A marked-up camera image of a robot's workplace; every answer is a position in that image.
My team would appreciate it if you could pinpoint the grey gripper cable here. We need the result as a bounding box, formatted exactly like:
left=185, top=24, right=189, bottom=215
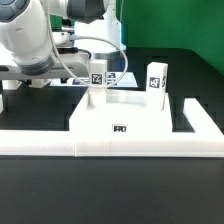
left=46, top=0, right=130, bottom=88

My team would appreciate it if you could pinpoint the white sheet with markers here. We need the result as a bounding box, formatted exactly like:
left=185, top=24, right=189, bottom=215
left=50, top=72, right=138, bottom=88

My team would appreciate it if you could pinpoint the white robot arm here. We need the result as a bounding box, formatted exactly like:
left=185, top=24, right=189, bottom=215
left=0, top=0, right=110, bottom=80

